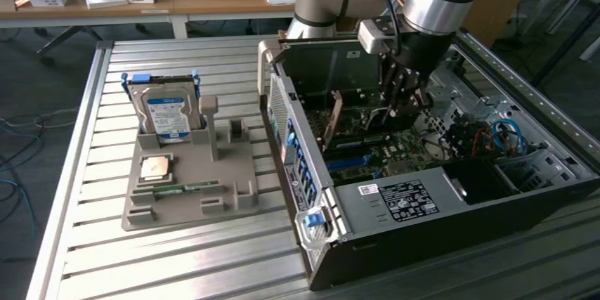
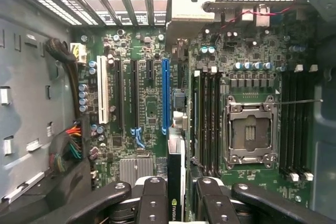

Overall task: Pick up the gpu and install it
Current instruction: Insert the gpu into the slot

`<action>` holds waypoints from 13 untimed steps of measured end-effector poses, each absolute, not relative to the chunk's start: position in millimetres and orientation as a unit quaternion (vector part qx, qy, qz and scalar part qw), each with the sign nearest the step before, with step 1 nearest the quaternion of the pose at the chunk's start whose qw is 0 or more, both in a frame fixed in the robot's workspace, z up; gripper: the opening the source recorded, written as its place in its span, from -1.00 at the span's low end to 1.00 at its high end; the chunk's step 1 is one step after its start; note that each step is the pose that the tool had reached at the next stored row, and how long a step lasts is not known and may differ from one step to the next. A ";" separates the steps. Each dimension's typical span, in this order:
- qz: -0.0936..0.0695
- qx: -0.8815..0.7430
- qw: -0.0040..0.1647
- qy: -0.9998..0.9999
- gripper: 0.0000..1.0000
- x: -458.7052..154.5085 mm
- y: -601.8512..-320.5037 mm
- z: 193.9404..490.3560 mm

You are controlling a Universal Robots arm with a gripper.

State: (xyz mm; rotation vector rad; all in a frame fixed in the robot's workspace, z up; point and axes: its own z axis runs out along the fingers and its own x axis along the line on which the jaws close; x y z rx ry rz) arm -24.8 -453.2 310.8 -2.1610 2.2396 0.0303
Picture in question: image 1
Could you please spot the grey plastic parts rack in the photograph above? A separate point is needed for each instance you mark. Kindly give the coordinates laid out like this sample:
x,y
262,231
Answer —
x,y
187,173

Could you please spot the black low-profile graphics card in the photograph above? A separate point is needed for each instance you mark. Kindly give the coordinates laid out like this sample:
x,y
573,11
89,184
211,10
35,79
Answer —
x,y
334,117

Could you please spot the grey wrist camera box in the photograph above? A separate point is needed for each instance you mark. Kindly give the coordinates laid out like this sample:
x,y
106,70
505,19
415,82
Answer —
x,y
375,36

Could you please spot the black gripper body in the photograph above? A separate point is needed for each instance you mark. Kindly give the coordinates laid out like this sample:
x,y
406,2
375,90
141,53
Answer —
x,y
422,50

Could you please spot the black open PC case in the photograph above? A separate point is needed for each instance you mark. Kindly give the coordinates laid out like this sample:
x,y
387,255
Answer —
x,y
469,222

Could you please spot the black chair base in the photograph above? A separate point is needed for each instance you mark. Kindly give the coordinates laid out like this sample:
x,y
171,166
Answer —
x,y
66,38

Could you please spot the grey power supply unit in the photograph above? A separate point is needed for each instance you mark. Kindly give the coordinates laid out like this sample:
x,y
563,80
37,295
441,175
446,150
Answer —
x,y
403,201

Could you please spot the green RAM stick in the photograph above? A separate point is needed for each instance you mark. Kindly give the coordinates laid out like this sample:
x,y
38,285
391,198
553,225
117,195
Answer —
x,y
174,188

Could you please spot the green motherboard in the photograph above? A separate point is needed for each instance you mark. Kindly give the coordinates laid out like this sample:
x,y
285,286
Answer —
x,y
403,145

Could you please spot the hard disk in blue caddy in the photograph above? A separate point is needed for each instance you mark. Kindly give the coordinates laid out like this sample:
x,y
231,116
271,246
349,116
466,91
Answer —
x,y
165,114

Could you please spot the silver CPU chip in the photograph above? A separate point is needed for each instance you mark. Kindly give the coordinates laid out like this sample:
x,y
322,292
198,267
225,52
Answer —
x,y
155,167

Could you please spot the wooden desk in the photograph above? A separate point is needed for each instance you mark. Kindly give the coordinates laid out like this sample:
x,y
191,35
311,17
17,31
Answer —
x,y
211,1

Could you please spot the grey metal disk bay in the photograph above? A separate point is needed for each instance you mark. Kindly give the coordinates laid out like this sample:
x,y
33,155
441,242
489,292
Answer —
x,y
539,173

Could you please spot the black drive box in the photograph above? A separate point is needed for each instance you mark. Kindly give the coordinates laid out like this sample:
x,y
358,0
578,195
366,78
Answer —
x,y
478,184

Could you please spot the blue case latch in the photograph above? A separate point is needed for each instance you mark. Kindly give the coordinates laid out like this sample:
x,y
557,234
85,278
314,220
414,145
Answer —
x,y
314,219

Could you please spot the grey chipset heat sink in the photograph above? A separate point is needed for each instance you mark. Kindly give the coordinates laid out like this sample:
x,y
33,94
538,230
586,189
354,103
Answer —
x,y
398,168

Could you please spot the black RAM stick white label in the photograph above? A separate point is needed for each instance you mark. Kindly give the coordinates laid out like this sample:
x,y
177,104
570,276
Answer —
x,y
363,142

